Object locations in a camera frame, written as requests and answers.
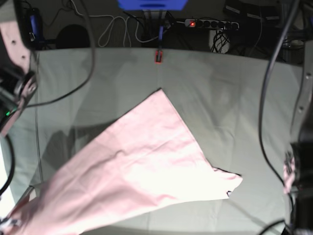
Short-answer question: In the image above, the pink t-shirt black print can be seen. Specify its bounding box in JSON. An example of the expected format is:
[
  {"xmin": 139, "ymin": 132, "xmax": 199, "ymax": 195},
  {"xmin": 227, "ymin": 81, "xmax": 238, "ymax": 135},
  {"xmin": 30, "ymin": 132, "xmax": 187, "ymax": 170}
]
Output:
[{"xmin": 0, "ymin": 90, "xmax": 242, "ymax": 235}]

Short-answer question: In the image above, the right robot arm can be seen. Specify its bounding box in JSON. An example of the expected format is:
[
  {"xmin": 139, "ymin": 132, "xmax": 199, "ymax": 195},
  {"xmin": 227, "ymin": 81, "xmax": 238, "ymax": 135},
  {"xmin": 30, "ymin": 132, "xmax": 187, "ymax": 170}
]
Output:
[{"xmin": 0, "ymin": 0, "xmax": 38, "ymax": 137}]

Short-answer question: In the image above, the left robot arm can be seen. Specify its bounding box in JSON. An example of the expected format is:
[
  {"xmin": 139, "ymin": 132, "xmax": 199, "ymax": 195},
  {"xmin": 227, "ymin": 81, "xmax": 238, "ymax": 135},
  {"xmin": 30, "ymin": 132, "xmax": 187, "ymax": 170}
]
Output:
[{"xmin": 289, "ymin": 41, "xmax": 313, "ymax": 235}]

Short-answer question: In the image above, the red clamp top centre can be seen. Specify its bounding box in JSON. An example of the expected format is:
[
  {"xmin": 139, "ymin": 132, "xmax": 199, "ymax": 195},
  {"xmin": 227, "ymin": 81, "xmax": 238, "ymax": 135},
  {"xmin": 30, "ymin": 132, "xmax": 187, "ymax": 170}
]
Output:
[{"xmin": 155, "ymin": 49, "xmax": 163, "ymax": 64}]

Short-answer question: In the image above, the black power strip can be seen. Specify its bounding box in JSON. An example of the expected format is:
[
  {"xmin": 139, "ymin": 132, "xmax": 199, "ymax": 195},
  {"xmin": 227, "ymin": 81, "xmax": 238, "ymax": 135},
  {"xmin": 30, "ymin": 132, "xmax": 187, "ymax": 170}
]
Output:
[{"xmin": 184, "ymin": 19, "xmax": 240, "ymax": 31}]

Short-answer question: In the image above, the blue box top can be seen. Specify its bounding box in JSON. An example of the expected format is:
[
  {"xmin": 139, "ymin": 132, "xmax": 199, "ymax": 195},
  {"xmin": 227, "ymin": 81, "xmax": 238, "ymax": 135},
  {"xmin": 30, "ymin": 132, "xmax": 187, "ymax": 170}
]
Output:
[{"xmin": 118, "ymin": 0, "xmax": 188, "ymax": 11}]

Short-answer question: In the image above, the blue clamp handle centre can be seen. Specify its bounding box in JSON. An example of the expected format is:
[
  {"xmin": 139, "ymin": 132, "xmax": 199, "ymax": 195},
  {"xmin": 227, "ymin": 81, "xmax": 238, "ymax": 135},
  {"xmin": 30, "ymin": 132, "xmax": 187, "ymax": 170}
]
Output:
[{"xmin": 158, "ymin": 25, "xmax": 163, "ymax": 42}]

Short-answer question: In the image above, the blue clamp handle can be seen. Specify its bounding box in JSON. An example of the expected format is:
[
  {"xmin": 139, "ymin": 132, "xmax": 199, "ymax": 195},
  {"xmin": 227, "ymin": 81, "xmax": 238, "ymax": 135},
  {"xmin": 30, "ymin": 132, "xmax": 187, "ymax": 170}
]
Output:
[
  {"xmin": 29, "ymin": 15, "xmax": 40, "ymax": 42},
  {"xmin": 158, "ymin": 25, "xmax": 163, "ymax": 42}
]

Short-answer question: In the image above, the white cable on floor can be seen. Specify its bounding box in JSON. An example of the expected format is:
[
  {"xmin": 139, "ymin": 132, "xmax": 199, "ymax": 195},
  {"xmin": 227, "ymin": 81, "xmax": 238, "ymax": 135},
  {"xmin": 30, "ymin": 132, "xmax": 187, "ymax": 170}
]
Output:
[{"xmin": 70, "ymin": 0, "xmax": 147, "ymax": 47}]

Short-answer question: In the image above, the blue clamp handle left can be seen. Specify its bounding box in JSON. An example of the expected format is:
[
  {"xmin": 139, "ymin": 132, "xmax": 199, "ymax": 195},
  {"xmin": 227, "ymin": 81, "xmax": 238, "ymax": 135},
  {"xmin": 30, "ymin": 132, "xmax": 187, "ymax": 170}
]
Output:
[{"xmin": 29, "ymin": 15, "xmax": 40, "ymax": 42}]

